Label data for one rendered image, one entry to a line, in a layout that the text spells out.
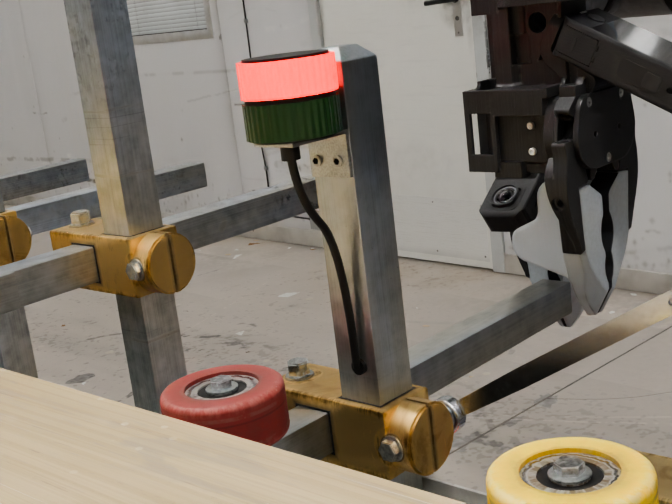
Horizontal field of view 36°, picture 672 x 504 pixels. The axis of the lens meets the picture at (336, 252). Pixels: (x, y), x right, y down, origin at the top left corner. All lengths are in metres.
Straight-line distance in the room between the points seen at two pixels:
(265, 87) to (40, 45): 6.13
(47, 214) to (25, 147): 6.02
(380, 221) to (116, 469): 0.23
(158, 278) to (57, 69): 5.78
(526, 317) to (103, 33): 0.42
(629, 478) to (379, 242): 0.25
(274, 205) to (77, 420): 0.41
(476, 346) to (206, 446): 0.32
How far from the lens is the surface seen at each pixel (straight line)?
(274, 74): 0.61
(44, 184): 1.45
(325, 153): 0.67
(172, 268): 0.85
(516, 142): 0.66
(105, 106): 0.84
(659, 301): 0.67
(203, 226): 0.96
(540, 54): 0.66
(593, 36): 0.63
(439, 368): 0.82
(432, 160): 4.28
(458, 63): 4.11
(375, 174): 0.67
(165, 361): 0.89
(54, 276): 0.87
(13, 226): 1.05
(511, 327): 0.90
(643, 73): 0.62
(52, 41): 6.59
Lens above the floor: 1.14
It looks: 14 degrees down
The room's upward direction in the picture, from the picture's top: 7 degrees counter-clockwise
